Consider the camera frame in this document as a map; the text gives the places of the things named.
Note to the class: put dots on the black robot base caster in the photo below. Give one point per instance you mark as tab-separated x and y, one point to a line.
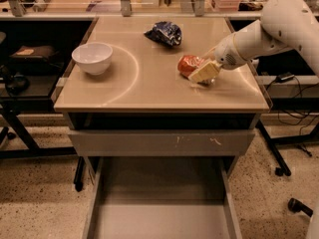
294	205

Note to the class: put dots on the closed grey top drawer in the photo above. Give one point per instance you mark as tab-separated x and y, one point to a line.
217	142

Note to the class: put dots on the white bowl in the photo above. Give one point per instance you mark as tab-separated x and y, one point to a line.
93	58

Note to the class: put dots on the black power adapter with cable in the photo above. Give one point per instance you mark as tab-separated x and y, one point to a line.
294	99

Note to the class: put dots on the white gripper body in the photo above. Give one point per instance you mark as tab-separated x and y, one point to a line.
226	54

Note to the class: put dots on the red coke can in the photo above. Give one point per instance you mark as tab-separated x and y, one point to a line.
188	63

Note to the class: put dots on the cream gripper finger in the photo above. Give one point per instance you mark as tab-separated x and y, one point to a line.
206	71
209	54

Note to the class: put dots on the black table leg frame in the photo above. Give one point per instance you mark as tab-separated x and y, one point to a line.
298	141

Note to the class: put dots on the open grey middle drawer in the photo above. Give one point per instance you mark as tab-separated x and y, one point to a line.
161	198

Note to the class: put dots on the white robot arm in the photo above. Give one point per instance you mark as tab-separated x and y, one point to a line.
283	25

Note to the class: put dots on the blue crumpled chip bag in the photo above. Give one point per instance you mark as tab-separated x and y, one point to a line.
166	33

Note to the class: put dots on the grey drawer cabinet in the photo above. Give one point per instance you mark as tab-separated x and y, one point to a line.
143	90

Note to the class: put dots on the black bag on shelf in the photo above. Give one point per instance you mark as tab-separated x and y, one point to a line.
38	55

